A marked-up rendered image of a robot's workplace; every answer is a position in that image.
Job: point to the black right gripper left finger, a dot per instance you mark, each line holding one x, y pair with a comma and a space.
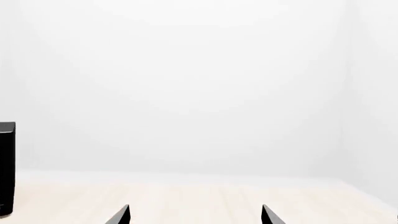
122, 216

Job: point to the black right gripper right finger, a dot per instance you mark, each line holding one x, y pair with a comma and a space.
270, 217

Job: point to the tall black box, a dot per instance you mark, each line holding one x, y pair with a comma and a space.
6, 168

